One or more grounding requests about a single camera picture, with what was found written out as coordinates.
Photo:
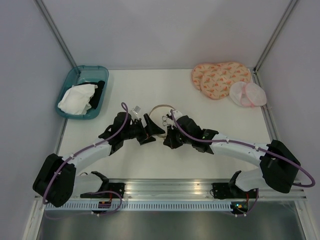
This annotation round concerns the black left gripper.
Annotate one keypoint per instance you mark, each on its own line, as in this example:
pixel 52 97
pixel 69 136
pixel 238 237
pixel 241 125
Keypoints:
pixel 152 128

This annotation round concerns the orange floral laundry bag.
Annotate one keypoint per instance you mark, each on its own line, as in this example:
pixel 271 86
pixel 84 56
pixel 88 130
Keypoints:
pixel 214 80

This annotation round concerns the right side aluminium rail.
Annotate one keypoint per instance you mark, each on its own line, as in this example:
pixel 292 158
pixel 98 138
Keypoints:
pixel 271 125

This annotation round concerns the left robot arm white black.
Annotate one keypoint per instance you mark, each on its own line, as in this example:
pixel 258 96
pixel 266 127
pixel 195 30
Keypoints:
pixel 59 177

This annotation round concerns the white slotted cable duct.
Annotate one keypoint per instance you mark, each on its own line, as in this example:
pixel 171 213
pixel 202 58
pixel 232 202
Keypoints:
pixel 77 205

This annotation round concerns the aluminium frame post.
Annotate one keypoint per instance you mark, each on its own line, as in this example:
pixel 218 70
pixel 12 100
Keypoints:
pixel 55 31
pixel 278 29

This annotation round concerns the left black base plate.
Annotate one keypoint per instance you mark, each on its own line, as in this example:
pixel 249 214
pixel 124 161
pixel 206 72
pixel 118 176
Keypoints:
pixel 117 187

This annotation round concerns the white cloth in bin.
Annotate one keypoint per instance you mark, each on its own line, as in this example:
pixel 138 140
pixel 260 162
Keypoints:
pixel 76 99

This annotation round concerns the left aluminium frame post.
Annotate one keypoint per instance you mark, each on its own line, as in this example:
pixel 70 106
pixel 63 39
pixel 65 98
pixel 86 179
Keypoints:
pixel 55 31

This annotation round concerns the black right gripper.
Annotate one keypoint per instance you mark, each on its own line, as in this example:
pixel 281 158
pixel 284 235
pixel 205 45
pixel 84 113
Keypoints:
pixel 170 140

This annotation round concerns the teal plastic bin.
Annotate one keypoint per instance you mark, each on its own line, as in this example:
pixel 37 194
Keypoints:
pixel 83 74

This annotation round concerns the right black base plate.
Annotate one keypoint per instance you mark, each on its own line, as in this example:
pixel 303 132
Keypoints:
pixel 222 191

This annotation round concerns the right aluminium frame post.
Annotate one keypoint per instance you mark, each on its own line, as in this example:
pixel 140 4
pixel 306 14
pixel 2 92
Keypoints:
pixel 278 29

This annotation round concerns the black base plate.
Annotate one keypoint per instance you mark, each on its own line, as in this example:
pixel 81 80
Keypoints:
pixel 117 187
pixel 222 191

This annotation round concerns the pink trimmed mesh laundry bag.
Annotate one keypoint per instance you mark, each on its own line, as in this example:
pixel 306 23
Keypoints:
pixel 247 95

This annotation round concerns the aluminium front rail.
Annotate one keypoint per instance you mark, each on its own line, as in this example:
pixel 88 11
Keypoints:
pixel 192 190

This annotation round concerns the black garment in bin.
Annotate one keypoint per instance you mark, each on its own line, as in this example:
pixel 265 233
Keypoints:
pixel 98 89

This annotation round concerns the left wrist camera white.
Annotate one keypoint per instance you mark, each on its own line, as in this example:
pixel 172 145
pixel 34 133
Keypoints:
pixel 135 112

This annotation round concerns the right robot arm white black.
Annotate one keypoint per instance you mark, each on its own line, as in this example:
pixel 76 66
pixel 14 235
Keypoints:
pixel 250 153

